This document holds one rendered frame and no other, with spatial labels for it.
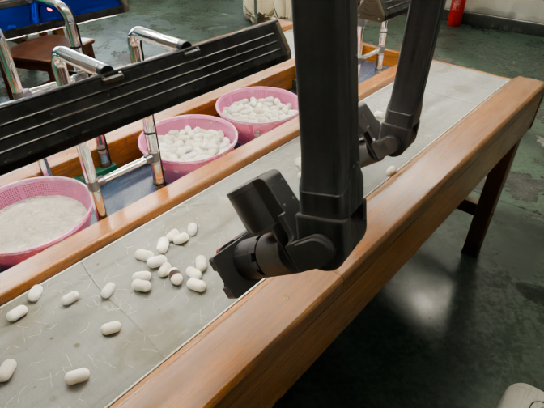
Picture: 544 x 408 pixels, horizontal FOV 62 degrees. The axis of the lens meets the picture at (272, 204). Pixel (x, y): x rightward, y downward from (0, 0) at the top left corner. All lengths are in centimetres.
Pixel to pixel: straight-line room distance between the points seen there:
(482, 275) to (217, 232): 137
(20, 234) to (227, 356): 57
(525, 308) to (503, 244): 37
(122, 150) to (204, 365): 76
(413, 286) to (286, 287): 118
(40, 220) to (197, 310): 45
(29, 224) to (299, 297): 61
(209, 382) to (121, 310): 23
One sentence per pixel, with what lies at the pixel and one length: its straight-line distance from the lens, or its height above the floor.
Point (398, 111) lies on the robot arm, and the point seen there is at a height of 98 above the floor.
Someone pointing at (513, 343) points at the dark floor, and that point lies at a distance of 188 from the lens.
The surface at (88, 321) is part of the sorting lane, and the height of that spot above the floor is 74.
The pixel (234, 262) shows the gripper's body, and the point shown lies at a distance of 61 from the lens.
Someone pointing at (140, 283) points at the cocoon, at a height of 76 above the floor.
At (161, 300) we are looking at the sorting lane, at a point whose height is 74.
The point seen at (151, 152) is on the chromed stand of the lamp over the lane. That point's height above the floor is 86.
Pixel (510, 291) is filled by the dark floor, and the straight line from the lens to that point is 206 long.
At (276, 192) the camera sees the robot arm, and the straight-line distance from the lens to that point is 52.
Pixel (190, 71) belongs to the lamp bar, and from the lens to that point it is 79.
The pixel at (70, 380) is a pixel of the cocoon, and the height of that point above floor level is 76.
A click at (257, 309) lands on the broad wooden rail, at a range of 77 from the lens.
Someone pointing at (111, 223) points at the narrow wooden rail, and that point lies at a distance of 99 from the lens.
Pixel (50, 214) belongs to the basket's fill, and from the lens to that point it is 112.
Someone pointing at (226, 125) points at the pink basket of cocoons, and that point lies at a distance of 132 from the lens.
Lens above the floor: 136
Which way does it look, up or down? 37 degrees down
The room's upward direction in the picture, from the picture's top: straight up
